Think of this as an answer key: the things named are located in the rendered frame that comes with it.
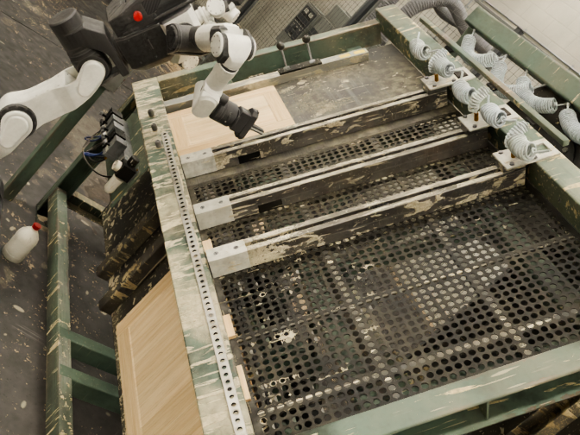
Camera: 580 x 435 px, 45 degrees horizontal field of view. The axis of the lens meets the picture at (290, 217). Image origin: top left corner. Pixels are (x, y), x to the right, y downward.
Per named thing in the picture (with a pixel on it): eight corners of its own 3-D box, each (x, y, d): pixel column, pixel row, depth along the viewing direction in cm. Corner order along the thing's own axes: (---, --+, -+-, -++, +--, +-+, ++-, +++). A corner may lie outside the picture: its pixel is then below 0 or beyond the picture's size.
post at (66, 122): (0, 189, 342) (95, 75, 322) (11, 195, 345) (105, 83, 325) (0, 196, 337) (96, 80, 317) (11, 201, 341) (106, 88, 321)
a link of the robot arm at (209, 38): (258, 23, 225) (223, 27, 243) (223, 18, 217) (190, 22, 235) (255, 60, 227) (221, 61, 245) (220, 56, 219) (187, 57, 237)
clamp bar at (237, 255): (209, 262, 230) (191, 204, 215) (542, 163, 243) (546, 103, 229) (214, 282, 222) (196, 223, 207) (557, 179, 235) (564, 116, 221)
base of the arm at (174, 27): (174, 59, 241) (178, 25, 237) (159, 52, 250) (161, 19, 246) (213, 61, 249) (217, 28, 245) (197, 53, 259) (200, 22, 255)
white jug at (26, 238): (1, 243, 311) (28, 212, 306) (22, 254, 317) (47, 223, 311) (0, 257, 303) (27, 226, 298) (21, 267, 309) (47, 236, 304)
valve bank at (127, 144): (78, 129, 311) (110, 90, 305) (104, 146, 319) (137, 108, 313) (81, 191, 272) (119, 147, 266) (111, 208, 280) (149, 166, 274)
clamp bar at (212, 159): (183, 168, 276) (167, 116, 261) (463, 90, 290) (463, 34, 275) (186, 182, 268) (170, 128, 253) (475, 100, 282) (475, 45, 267)
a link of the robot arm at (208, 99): (188, 114, 241) (204, 91, 232) (191, 94, 246) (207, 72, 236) (205, 121, 244) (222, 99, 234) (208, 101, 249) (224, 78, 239)
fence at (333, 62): (165, 109, 317) (163, 101, 314) (365, 55, 327) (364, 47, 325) (167, 114, 313) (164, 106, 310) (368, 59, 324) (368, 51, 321)
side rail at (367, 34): (162, 97, 340) (156, 76, 333) (377, 39, 352) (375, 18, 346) (164, 102, 335) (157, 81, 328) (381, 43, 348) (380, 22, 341)
